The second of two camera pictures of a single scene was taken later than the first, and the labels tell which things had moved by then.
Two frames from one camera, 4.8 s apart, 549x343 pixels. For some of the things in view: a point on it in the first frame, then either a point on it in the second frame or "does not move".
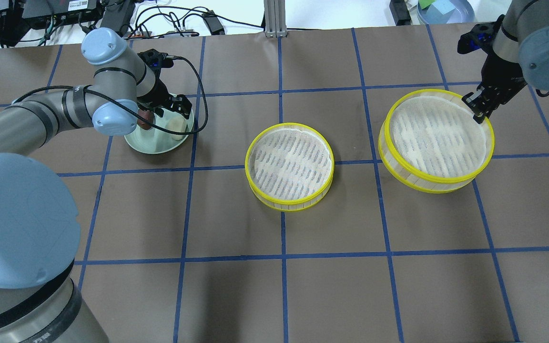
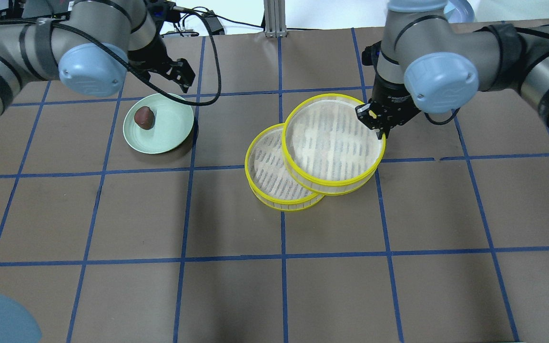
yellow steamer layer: x=431 y=142 to x=326 y=149
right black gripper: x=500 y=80 to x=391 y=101
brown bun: x=147 y=115 does not move
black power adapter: x=213 y=23 does not move
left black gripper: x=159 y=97 to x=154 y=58
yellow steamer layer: x=290 y=166 does not move
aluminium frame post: x=275 y=18 does not move
